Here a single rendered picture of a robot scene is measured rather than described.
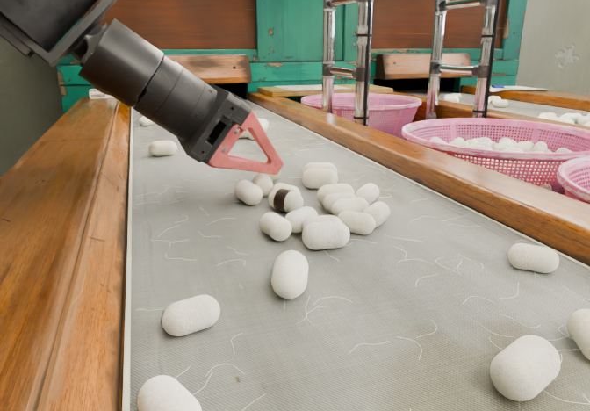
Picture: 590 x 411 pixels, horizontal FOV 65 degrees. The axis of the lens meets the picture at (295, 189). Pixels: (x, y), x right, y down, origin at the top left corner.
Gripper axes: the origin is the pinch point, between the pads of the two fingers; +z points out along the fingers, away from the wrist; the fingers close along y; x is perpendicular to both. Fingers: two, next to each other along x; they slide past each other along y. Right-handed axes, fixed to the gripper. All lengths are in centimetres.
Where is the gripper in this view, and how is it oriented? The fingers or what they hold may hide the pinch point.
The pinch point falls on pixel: (273, 164)
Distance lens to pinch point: 48.3
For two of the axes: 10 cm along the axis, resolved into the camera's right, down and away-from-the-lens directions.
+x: -5.7, 8.2, 0.5
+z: 7.5, 4.9, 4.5
